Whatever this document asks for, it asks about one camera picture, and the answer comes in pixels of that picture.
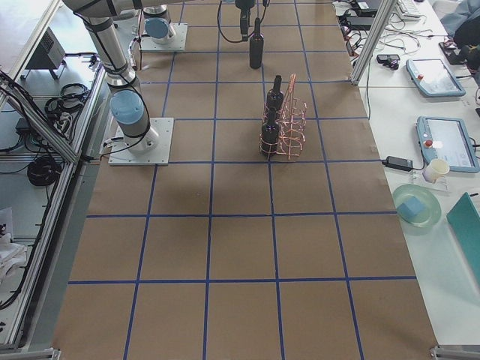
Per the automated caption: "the blue teach pendant far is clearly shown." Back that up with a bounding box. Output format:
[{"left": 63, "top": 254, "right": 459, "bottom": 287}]
[{"left": 406, "top": 58, "right": 466, "bottom": 98}]

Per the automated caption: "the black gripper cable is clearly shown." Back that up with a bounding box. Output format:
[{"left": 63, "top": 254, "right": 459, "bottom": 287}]
[{"left": 217, "top": 0, "right": 268, "bottom": 44}]

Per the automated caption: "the dark basket bottle near handle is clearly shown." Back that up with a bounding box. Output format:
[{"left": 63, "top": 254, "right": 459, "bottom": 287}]
[{"left": 265, "top": 75, "right": 284, "bottom": 112}]

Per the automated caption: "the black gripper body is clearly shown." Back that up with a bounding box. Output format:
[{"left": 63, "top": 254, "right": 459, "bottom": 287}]
[{"left": 234, "top": 0, "right": 258, "bottom": 11}]

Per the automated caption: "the dark wine bottle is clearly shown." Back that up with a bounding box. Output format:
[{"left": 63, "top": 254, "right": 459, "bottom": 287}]
[{"left": 249, "top": 17, "right": 264, "bottom": 69}]

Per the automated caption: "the white paper cup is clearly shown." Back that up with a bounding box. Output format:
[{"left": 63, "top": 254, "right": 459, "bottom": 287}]
[{"left": 422, "top": 158, "right": 450, "bottom": 183}]

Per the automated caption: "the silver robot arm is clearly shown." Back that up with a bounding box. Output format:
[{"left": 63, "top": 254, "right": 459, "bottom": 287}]
[
  {"left": 142, "top": 0, "right": 270, "bottom": 44},
  {"left": 64, "top": 1, "right": 163, "bottom": 154}
]

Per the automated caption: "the copper wire wine basket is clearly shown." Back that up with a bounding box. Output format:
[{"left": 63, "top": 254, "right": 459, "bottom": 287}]
[{"left": 259, "top": 73, "right": 307, "bottom": 161}]

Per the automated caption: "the blue foam block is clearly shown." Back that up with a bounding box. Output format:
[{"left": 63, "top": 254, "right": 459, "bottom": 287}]
[{"left": 397, "top": 195, "right": 428, "bottom": 223}]

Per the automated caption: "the teal board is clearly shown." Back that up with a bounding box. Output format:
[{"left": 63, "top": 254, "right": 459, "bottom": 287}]
[{"left": 446, "top": 193, "right": 479, "bottom": 282}]

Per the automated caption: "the blue teach pendant near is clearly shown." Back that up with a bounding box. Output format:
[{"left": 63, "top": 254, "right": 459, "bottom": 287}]
[{"left": 416, "top": 116, "right": 479, "bottom": 173}]

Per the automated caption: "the dark basket bottle front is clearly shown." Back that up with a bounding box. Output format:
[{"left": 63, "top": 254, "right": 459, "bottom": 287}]
[{"left": 260, "top": 108, "right": 280, "bottom": 159}]

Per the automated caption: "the blue teach pendant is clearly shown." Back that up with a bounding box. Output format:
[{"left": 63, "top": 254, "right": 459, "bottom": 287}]
[
  {"left": 406, "top": 58, "right": 466, "bottom": 98},
  {"left": 416, "top": 116, "right": 479, "bottom": 173}
]

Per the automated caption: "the black power adapter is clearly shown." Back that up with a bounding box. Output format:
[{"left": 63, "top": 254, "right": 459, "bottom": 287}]
[{"left": 382, "top": 156, "right": 413, "bottom": 172}]

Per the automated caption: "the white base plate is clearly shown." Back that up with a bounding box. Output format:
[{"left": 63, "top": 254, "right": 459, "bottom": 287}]
[
  {"left": 107, "top": 118, "right": 175, "bottom": 166},
  {"left": 140, "top": 19, "right": 188, "bottom": 53}
]

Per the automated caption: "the aluminium frame post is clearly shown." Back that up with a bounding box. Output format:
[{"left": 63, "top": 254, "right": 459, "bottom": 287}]
[{"left": 350, "top": 0, "right": 396, "bottom": 86}]

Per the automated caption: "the green glass plate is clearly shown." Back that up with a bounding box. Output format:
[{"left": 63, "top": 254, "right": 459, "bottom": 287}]
[{"left": 392, "top": 184, "right": 442, "bottom": 228}]

